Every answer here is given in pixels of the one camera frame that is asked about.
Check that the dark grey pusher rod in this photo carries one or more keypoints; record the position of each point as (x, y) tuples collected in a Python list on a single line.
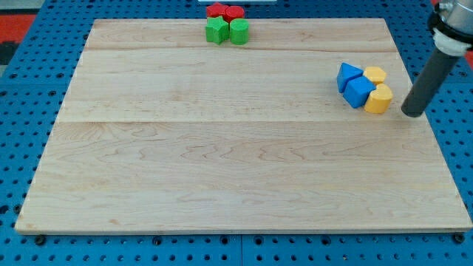
[(426, 85)]

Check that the light wooden board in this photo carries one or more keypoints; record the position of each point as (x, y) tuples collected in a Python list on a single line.
[(163, 133)]

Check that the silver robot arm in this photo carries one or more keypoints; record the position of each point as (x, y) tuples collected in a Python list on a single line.
[(451, 27)]

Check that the red star block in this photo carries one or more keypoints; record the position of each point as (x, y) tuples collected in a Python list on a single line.
[(216, 9)]

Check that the blue triangle block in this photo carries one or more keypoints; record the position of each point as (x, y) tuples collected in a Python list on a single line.
[(346, 73)]

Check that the green star block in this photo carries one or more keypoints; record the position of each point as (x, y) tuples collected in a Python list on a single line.
[(217, 30)]

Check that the red cylinder block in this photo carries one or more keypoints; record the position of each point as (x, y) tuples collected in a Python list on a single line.
[(233, 12)]

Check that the yellow hexagon block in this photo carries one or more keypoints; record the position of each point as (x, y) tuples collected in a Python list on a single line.
[(375, 74)]

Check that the blue cube block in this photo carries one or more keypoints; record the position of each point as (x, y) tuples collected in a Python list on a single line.
[(357, 91)]

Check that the green cylinder block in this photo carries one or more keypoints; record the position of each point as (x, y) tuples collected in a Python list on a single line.
[(239, 31)]

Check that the yellow heart block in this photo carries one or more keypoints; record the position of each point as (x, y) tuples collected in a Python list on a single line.
[(379, 99)]

